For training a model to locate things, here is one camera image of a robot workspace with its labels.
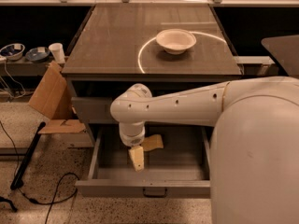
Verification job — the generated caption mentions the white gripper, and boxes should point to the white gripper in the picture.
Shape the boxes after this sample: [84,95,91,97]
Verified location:
[119,122,145,172]

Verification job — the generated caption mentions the yellow sponge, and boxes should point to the yellow sponge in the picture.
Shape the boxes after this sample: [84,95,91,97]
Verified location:
[141,134,164,152]

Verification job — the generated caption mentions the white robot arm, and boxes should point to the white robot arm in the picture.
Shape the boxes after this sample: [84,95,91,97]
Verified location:
[110,77,299,224]

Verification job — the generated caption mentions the open grey lower drawer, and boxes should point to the open grey lower drawer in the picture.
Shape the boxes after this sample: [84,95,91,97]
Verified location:
[76,124,211,198]

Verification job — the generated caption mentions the closed grey upper drawer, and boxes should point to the closed grey upper drawer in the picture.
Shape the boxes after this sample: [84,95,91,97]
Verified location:
[72,97,115,124]

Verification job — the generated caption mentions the grey drawer cabinet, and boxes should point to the grey drawer cabinet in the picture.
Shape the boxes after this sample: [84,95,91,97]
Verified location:
[63,3,241,136]

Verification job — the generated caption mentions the white bowl on counter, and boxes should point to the white bowl on counter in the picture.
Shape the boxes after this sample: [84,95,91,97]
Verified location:
[156,29,196,55]

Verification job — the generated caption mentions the brown cardboard box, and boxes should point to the brown cardboard box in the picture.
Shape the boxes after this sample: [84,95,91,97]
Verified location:
[29,62,86,134]

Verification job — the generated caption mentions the black left table leg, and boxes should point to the black left table leg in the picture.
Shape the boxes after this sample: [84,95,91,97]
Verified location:
[10,122,46,190]

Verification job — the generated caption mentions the white paper cup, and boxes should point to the white paper cup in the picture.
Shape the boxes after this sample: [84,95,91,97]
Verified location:
[49,43,65,64]

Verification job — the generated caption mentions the blue bowl near cup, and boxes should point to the blue bowl near cup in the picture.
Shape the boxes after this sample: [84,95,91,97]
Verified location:
[25,47,50,63]

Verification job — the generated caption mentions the blue bowl far left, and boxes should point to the blue bowl far left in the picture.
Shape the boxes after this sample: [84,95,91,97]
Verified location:
[0,43,25,61]

